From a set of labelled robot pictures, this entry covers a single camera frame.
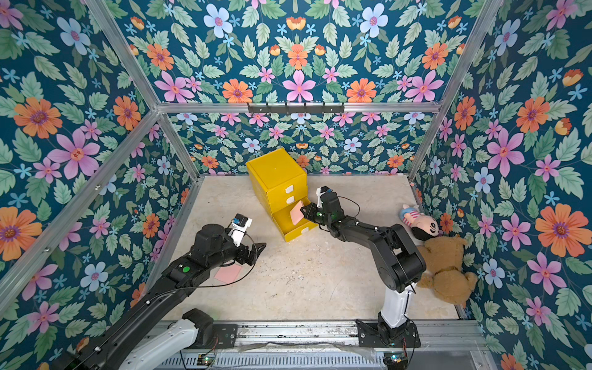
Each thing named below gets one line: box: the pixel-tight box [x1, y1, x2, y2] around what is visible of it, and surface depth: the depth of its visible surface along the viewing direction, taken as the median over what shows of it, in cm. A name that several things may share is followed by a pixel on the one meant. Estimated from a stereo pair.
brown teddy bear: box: [417, 235, 478, 307], surface depth 78 cm
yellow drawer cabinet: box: [245, 148, 319, 243], surface depth 95 cm
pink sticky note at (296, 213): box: [289, 200, 304, 226], surface depth 97 cm
